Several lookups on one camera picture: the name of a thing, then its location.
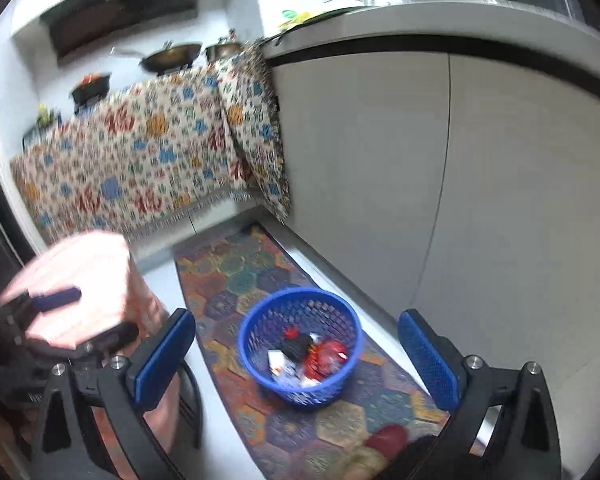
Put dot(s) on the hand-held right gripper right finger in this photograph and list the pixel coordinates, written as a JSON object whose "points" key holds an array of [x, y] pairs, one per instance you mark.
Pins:
{"points": [[430, 360]]}

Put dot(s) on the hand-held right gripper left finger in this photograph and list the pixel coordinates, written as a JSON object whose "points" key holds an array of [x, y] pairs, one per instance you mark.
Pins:
{"points": [[162, 355]]}

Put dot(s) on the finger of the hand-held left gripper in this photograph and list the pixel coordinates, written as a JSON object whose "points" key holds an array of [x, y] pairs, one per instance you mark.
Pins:
{"points": [[112, 337], [55, 300]]}

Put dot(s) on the long red snack wrapper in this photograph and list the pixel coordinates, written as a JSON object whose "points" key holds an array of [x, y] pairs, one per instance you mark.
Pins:
{"points": [[325, 355]]}

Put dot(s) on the white yellow wrapper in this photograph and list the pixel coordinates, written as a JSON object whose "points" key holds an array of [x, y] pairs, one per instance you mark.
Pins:
{"points": [[275, 360]]}

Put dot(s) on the pale white wrapper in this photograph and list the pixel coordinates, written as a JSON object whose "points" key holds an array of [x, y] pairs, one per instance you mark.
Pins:
{"points": [[306, 381]]}

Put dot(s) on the small red wrapper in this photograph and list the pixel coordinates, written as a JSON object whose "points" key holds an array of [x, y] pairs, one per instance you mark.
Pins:
{"points": [[292, 333]]}

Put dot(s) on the black round wrapper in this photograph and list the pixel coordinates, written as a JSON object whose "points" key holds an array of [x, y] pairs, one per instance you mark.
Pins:
{"points": [[297, 346]]}

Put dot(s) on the blue plastic basket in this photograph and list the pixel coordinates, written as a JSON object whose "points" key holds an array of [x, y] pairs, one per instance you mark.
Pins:
{"points": [[300, 305]]}

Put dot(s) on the red slipper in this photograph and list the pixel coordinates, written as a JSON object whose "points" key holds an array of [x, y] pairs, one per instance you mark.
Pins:
{"points": [[387, 440]]}

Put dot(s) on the colourful hexagon rug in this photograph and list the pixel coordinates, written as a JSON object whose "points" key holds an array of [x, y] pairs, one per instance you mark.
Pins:
{"points": [[240, 270]]}

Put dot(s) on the person's foot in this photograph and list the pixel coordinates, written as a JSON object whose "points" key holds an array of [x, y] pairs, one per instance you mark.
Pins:
{"points": [[365, 467]]}

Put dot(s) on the large printed blanket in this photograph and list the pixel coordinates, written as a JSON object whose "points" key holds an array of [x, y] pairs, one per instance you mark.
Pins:
{"points": [[130, 160]]}

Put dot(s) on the green oil bottle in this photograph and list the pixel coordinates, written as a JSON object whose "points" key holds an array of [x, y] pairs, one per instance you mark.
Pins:
{"points": [[42, 115]]}

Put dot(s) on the black clay pot orange lid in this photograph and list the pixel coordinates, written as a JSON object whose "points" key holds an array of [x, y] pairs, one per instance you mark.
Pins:
{"points": [[91, 87]]}

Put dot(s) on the small printed blanket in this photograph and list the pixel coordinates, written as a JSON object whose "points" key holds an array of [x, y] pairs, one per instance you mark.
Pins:
{"points": [[250, 110]]}

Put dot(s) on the black wok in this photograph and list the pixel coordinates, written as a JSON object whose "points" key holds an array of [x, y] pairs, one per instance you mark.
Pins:
{"points": [[172, 57]]}

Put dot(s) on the black range hood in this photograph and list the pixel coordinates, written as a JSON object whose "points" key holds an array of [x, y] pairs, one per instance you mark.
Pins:
{"points": [[120, 10]]}

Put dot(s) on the steel pot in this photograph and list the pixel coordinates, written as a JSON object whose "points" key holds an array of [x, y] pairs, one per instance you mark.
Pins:
{"points": [[222, 51]]}

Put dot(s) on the green yellow kitchen appliance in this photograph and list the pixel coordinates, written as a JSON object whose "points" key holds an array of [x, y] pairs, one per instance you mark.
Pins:
{"points": [[300, 17]]}

